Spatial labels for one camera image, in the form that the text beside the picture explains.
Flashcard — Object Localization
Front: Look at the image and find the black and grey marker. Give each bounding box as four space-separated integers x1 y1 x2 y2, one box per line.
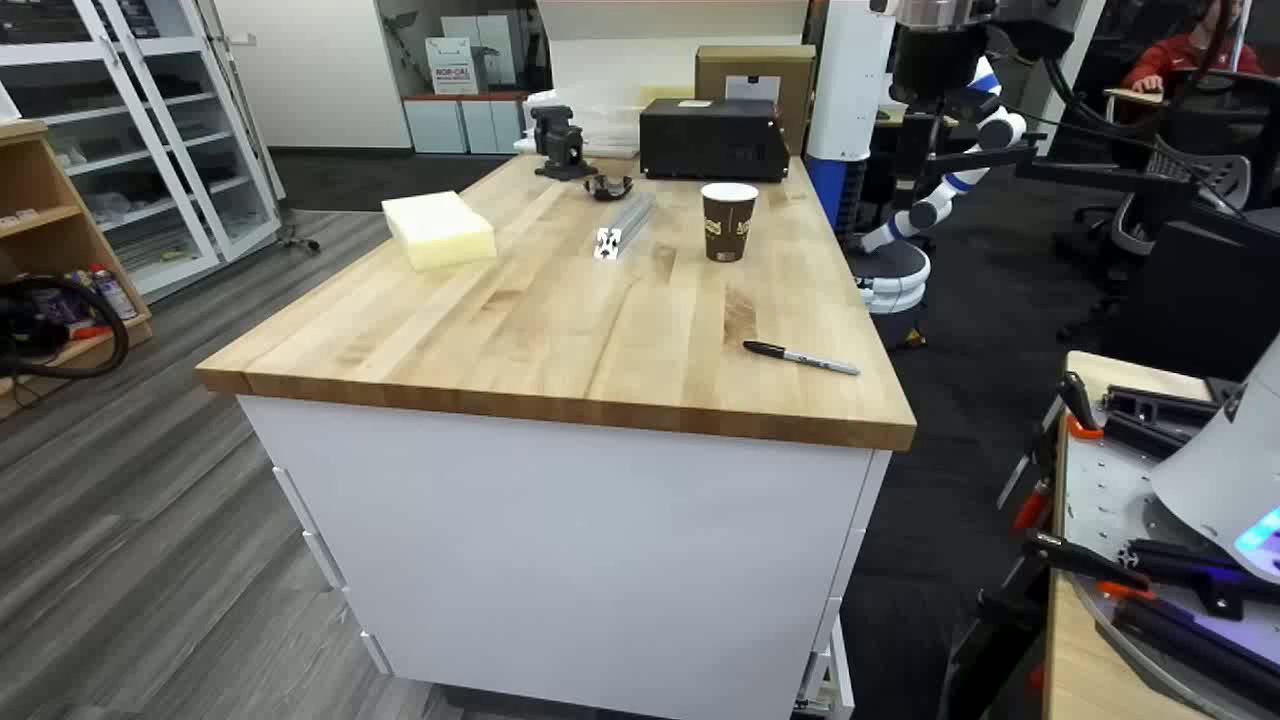
745 339 862 376

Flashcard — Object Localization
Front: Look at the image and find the black coiled cable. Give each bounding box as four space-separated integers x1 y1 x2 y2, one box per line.
0 272 135 383

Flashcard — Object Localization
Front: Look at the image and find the cardboard box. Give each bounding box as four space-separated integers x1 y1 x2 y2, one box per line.
695 46 817 158

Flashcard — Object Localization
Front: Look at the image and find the black bench vise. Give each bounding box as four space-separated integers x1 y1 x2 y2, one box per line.
532 105 588 179

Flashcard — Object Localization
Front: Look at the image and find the black office chair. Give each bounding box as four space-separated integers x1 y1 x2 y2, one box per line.
1070 72 1280 380

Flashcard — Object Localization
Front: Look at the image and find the small black round part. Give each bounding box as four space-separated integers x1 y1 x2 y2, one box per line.
586 174 633 204

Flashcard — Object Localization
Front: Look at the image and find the wooden side workbench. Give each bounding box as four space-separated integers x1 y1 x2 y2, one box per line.
1039 349 1280 720

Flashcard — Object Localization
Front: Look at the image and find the wooden shelf unit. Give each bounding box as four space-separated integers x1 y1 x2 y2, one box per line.
0 121 156 403

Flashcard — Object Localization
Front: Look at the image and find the pale yellow foam block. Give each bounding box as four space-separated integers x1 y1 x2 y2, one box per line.
385 192 498 267

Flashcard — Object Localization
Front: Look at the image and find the grey laptop lid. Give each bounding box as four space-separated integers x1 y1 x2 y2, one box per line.
1151 336 1280 584

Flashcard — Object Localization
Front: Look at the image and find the black equipment box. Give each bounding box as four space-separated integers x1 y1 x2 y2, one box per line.
641 100 789 185

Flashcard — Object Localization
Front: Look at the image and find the silver aluminium extrusion bar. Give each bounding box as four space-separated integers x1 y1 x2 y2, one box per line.
595 192 655 261

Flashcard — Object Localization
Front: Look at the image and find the white glass door cabinet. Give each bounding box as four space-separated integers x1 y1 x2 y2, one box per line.
0 0 281 296

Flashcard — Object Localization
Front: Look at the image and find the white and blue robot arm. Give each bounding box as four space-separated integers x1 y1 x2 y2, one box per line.
855 0 1066 315

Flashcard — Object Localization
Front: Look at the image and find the brown paper coffee cup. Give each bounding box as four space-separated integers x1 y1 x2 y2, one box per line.
702 179 759 265

